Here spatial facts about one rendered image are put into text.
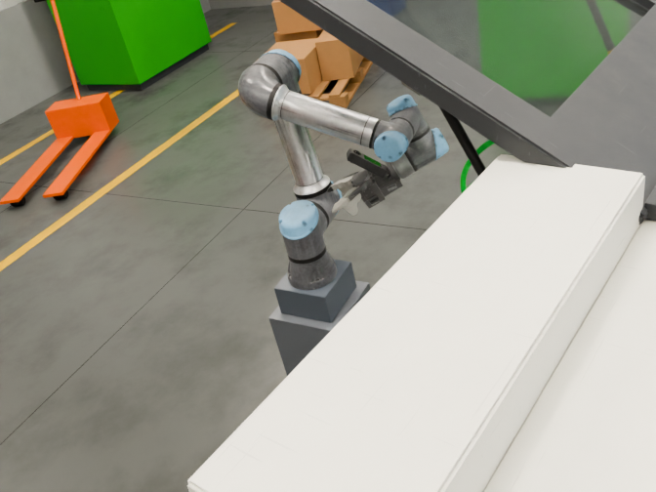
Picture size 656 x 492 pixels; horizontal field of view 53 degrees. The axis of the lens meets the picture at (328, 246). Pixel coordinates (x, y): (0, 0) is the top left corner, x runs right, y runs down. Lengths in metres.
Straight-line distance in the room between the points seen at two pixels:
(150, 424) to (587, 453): 2.50
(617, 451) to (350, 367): 0.28
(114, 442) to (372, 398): 2.45
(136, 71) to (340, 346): 6.63
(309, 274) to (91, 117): 4.51
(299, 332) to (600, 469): 1.40
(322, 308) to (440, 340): 1.22
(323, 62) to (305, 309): 3.98
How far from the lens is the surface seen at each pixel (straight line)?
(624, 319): 0.89
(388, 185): 1.79
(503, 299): 0.78
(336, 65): 5.74
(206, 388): 3.10
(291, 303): 1.99
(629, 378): 0.81
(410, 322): 0.76
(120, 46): 7.26
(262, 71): 1.75
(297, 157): 1.90
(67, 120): 6.32
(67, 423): 3.29
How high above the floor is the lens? 2.05
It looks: 33 degrees down
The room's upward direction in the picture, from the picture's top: 13 degrees counter-clockwise
